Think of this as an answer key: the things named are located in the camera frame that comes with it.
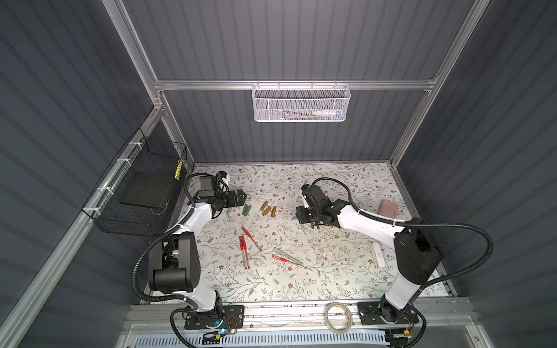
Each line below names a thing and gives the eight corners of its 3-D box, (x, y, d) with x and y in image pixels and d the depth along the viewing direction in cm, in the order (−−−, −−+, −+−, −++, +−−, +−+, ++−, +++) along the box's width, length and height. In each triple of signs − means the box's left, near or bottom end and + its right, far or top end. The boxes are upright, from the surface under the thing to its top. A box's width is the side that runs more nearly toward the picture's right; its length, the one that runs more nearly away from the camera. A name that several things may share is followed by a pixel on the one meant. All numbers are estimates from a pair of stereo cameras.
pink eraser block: (379, 214, 102) (381, 210, 100) (381, 202, 106) (383, 198, 104) (394, 219, 100) (396, 215, 98) (396, 206, 105) (398, 203, 102)
